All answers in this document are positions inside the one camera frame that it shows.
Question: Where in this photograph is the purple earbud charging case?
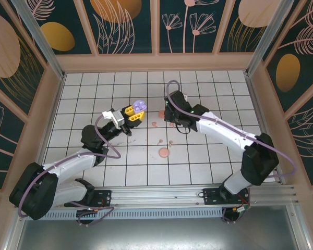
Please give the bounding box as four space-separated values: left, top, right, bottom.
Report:
132 99 148 114

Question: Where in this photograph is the green circuit board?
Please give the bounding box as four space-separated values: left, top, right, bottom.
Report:
234 204 251 217

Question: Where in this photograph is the grey metal sheet panel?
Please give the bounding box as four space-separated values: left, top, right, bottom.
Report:
5 218 310 250

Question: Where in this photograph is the aluminium side rail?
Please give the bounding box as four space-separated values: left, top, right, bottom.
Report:
30 72 67 189
244 72 284 184

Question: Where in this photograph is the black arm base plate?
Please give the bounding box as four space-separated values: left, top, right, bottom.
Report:
202 187 251 206
64 189 112 208

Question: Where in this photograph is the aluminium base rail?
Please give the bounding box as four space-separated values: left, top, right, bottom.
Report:
14 184 302 209

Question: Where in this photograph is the grey slotted cable duct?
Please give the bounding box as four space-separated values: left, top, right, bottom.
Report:
25 208 224 220

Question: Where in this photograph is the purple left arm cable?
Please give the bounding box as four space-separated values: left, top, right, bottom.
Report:
17 114 122 227

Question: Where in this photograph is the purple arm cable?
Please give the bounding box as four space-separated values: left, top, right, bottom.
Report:
166 80 296 225
17 114 122 227

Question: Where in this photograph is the aluminium corner post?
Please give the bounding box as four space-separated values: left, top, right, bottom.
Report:
10 0 66 80
245 0 307 78

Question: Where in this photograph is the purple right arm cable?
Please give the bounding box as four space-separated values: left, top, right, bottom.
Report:
166 80 296 225

